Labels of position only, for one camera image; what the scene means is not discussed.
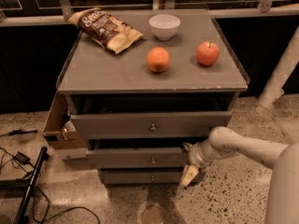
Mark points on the white bowl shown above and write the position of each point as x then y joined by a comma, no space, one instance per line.
164,26

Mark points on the black power adapter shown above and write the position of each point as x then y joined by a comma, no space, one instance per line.
21,158

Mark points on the grey bottom drawer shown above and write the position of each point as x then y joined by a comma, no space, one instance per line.
115,177

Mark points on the black tool on floor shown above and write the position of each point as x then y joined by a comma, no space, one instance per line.
17,132

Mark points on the red apple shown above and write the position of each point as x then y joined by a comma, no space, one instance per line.
207,53

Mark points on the grey drawer cabinet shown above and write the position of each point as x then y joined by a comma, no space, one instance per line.
98,81

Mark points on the brown chip bag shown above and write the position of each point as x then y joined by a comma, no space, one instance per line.
106,30

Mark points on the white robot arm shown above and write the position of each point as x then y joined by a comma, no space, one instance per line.
264,186

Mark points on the grey top drawer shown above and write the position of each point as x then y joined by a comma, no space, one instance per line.
148,125

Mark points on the cardboard box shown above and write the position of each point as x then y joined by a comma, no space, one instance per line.
55,132

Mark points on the grey drawer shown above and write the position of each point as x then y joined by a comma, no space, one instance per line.
115,177
120,158
148,125

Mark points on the black pole on floor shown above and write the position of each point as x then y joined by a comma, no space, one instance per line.
30,185

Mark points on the orange fruit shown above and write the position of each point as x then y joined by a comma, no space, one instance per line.
158,60

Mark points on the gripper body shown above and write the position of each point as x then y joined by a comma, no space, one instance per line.
193,157

